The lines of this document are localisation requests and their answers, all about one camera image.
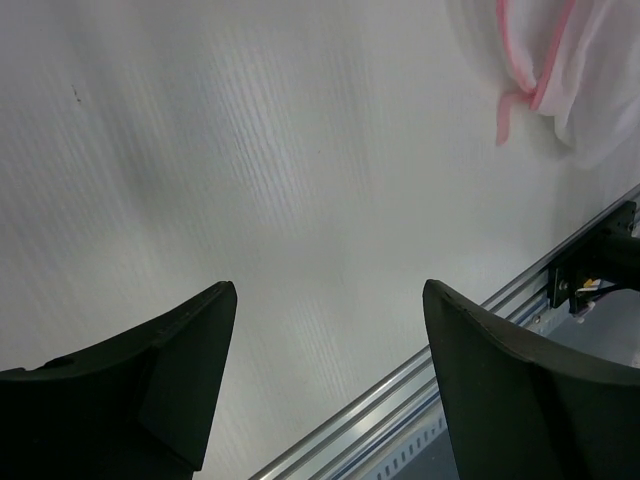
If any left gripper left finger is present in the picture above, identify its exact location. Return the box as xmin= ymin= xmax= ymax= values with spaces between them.
xmin=1 ymin=281 xmax=237 ymax=479

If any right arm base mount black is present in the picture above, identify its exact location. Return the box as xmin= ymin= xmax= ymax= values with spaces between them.
xmin=547 ymin=201 xmax=639 ymax=314

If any aluminium rail front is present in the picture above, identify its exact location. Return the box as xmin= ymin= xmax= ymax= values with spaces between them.
xmin=247 ymin=182 xmax=640 ymax=480

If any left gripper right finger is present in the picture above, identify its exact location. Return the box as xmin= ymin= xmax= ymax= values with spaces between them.
xmin=423 ymin=280 xmax=639 ymax=479

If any slotted cable duct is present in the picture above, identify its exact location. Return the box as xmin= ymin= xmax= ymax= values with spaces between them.
xmin=349 ymin=401 xmax=459 ymax=479

